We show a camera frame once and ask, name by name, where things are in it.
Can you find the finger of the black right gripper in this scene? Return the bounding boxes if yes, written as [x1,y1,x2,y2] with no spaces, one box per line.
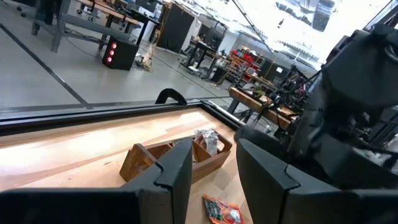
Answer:
[292,139,398,189]
[236,125,292,164]

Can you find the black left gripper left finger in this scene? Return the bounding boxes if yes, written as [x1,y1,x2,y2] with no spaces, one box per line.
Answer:
[0,138,193,224]

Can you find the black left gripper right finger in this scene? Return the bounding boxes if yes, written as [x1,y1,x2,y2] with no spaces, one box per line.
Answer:
[236,138,398,224]

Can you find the red tea packet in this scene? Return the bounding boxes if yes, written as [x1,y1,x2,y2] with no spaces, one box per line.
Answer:
[203,193,246,224]

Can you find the wooden compartment tea box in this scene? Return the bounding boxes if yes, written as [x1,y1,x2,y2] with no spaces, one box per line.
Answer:
[119,130,233,185]

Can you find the wooden workstation table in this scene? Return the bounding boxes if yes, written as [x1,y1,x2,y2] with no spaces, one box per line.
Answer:
[226,86,298,131]

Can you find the small potted plant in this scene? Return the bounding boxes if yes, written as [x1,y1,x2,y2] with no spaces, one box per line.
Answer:
[252,83,266,98]

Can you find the shelf with red bins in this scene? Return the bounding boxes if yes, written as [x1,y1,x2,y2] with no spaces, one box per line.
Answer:
[228,48,261,83]

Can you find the black office desk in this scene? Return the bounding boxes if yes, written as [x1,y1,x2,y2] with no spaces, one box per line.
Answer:
[179,39,231,78]

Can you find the black cabinet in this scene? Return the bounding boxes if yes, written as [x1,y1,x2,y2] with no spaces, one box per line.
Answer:
[156,2,196,54]

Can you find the black computer tower red lights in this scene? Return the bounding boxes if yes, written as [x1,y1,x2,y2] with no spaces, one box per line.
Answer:
[101,36,140,72]

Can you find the grey metal workbench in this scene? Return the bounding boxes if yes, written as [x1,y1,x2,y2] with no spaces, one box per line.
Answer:
[30,0,131,54]

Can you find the wooden top desk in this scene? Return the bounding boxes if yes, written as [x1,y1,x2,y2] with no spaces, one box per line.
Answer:
[76,0,162,46]

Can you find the black aluminium table frame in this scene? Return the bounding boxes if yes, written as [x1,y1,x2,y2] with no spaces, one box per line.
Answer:
[0,98,246,138]

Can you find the black frame handle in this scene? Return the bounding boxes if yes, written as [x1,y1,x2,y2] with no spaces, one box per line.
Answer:
[154,88,188,106]

